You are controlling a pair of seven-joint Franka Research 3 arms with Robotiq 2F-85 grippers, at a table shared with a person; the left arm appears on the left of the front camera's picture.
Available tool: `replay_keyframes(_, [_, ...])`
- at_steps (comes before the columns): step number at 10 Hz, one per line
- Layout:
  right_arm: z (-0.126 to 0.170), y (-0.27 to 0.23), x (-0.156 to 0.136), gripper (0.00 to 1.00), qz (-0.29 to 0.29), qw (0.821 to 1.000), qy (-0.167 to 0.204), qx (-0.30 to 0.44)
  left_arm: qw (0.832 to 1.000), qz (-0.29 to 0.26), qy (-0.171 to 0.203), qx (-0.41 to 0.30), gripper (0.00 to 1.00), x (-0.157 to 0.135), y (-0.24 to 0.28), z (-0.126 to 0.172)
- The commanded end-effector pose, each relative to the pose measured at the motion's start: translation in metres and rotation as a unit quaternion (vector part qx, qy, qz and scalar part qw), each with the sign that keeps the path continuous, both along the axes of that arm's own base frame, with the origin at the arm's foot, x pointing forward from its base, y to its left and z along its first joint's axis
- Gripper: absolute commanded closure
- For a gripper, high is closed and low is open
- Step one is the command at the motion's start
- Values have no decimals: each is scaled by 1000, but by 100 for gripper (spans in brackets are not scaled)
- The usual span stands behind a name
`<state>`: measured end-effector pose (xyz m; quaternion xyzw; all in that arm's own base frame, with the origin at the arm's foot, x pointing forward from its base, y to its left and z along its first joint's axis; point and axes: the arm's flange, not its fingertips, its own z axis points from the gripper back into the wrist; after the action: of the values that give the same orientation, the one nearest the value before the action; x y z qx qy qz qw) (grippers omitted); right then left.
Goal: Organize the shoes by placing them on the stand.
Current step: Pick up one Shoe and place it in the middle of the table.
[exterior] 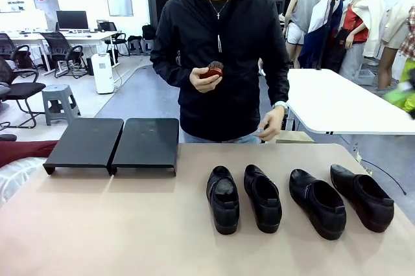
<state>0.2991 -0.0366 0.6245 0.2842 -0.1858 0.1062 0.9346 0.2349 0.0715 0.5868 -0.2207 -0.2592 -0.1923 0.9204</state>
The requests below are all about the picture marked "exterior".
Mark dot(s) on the mannequin in red top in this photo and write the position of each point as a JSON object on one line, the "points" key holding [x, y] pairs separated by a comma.
{"points": [[351, 20]]}

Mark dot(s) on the large gray plastic stool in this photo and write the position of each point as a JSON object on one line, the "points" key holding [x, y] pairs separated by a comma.
{"points": [[60, 91]]}

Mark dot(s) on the white air purifier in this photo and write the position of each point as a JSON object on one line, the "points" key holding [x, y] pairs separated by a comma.
{"points": [[103, 75]]}

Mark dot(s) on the mannequin in cream jacket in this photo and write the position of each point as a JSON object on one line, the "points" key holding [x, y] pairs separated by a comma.
{"points": [[373, 7]]}

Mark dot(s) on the white plastic-wrapped bundle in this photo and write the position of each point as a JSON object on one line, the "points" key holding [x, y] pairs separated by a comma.
{"points": [[16, 179]]}

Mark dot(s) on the gray plastic basket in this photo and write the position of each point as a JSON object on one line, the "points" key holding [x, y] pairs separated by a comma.
{"points": [[366, 76]]}

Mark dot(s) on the black computer monitor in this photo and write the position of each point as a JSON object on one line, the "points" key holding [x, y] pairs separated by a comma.
{"points": [[72, 20]]}

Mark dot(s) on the black metal shoe stand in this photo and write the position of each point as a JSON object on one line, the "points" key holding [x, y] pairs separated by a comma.
{"points": [[84, 143], [146, 143]]}

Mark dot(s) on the person's right hand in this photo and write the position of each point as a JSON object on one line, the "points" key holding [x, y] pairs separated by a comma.
{"points": [[202, 85]]}

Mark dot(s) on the black smooth pointed shoe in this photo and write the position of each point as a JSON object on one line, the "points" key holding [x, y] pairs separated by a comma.
{"points": [[343, 175], [301, 182]]}

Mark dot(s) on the person's left hand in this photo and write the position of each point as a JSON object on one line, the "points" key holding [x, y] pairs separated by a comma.
{"points": [[272, 125]]}

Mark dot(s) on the beige cardboard box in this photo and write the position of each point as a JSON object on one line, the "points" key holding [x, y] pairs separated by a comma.
{"points": [[295, 136]]}

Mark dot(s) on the red-brown shoe brush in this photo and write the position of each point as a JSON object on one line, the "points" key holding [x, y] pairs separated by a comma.
{"points": [[212, 70]]}

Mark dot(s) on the black backpack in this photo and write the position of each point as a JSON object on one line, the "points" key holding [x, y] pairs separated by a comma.
{"points": [[148, 31]]}

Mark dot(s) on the mannequin in gray tank top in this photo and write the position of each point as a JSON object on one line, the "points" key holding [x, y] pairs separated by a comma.
{"points": [[304, 4]]}

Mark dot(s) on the long white office desk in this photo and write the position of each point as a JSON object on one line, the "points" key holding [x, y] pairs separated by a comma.
{"points": [[97, 35]]}

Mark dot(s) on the mannequin with bucket hat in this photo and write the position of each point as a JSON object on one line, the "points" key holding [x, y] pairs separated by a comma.
{"points": [[398, 20]]}

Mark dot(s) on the gray wall poster red mark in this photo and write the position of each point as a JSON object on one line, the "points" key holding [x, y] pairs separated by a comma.
{"points": [[45, 0]]}

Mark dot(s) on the person in black jacket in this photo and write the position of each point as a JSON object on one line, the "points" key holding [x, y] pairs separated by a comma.
{"points": [[233, 46]]}

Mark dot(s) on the white folding table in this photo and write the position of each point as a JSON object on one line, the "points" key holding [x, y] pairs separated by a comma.
{"points": [[340, 101]]}

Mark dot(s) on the person in lime-green trousers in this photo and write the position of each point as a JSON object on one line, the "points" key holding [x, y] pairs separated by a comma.
{"points": [[405, 91]]}

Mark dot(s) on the person's right forearm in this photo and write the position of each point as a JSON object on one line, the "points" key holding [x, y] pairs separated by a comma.
{"points": [[172, 73]]}

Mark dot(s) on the mannequin in white navy jacket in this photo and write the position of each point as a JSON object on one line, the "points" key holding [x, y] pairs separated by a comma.
{"points": [[319, 20]]}

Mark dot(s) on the black mesh office chair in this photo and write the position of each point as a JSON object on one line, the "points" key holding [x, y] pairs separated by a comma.
{"points": [[13, 52], [111, 28], [19, 89], [60, 49]]}

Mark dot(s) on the red garment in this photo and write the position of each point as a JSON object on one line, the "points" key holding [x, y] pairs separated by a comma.
{"points": [[26, 153]]}

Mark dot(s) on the small gray plastic stool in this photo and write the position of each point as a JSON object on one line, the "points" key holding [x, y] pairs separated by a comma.
{"points": [[134, 44], [147, 44]]}

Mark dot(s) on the person's left forearm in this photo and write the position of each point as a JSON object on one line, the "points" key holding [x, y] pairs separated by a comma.
{"points": [[279, 85]]}

